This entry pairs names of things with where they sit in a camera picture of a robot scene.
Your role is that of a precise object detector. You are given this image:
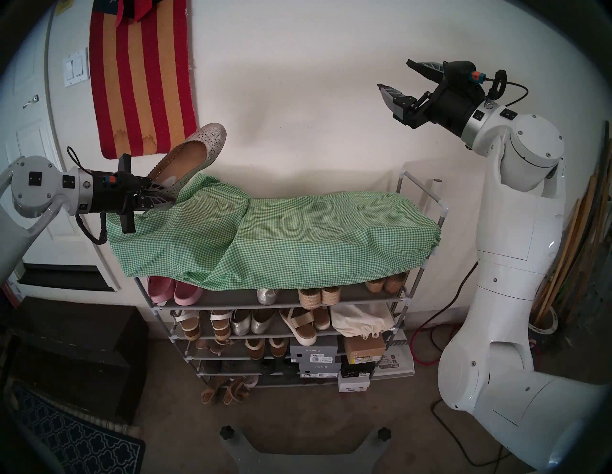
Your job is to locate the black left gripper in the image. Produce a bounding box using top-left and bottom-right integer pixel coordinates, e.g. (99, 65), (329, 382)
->
(91, 153), (182, 234)

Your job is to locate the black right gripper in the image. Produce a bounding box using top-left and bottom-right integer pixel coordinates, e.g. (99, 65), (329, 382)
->
(377, 59), (486, 139)

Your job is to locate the pink slip-on shoe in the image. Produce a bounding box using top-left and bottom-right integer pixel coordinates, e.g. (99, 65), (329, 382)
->
(147, 276), (176, 306)
(173, 281), (204, 306)

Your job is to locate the grey metal shoe rack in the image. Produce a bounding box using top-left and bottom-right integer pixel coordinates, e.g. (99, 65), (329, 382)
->
(133, 171), (450, 390)

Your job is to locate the white panel door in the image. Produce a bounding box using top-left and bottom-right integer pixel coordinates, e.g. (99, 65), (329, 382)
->
(0, 10), (103, 268)

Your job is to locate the green gingham cloth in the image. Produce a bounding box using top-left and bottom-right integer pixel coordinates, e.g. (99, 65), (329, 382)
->
(106, 173), (441, 292)

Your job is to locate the black ankle boot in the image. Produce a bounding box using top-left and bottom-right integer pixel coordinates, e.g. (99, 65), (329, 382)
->
(261, 359), (299, 380)

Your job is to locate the tall dark wooden board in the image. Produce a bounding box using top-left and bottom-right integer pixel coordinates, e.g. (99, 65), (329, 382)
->
(571, 119), (612, 316)

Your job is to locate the light grey Vionic shoebox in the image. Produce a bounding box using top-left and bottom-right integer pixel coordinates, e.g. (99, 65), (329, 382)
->
(289, 334), (338, 364)

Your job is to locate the light wooden slat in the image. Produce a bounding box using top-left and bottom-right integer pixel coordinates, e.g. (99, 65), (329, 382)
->
(535, 197), (581, 320)

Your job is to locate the dark grey Vionic shoebox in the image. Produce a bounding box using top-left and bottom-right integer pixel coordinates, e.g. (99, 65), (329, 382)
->
(299, 362), (342, 379)

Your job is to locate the brown cardboard shoebox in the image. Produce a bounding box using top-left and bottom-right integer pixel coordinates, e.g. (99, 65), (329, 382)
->
(343, 334), (386, 365)

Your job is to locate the navy patterned rug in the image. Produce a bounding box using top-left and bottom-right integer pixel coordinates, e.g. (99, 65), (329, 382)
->
(10, 382), (146, 474)

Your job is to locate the black shoebox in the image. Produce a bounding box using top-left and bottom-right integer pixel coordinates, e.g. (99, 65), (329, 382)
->
(340, 358), (376, 378)

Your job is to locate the dark pot with white rim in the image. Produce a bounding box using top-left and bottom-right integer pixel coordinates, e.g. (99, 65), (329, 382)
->
(528, 306), (560, 356)

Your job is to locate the white shoebox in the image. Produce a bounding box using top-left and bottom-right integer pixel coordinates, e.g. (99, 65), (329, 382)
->
(338, 373), (371, 393)

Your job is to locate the white flat carton with label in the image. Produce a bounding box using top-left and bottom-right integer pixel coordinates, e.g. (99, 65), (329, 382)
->
(374, 330), (415, 380)

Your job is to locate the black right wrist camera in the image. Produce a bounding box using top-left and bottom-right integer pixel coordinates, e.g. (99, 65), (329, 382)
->
(442, 60), (486, 94)

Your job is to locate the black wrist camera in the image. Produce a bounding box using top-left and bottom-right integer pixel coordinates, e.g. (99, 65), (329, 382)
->
(442, 60), (486, 94)
(93, 172), (144, 192)

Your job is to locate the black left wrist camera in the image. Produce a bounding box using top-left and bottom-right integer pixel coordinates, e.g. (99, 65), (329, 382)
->
(93, 172), (144, 192)

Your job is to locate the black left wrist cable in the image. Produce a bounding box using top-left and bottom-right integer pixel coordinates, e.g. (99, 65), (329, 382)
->
(66, 146), (108, 245)

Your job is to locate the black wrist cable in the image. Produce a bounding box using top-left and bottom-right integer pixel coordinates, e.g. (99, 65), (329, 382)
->
(485, 69), (529, 108)
(66, 146), (108, 245)

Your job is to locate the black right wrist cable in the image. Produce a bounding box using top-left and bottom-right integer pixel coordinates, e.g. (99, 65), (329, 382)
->
(485, 69), (529, 108)

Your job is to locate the red orange striped wall hanging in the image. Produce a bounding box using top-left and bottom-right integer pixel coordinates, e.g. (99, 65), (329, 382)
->
(89, 0), (199, 160)

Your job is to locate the white strap cork sandal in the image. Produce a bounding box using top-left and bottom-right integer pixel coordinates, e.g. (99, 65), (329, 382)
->
(210, 310), (233, 342)
(173, 310), (201, 342)

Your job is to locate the white double light switch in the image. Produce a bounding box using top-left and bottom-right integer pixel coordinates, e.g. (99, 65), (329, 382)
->
(63, 48), (90, 88)

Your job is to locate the tan strappy heeled sandal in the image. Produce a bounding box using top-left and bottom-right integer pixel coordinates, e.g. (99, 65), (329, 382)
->
(195, 337), (235, 356)

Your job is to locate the cream drawstring cloth bag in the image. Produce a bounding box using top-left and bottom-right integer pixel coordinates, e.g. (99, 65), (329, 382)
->
(330, 302), (395, 340)

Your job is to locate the grey robot base frame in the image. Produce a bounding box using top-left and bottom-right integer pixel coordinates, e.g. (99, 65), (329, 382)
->
(219, 427), (392, 474)

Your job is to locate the black floor cable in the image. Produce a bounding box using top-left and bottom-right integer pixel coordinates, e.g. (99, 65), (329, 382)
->
(432, 399), (510, 468)

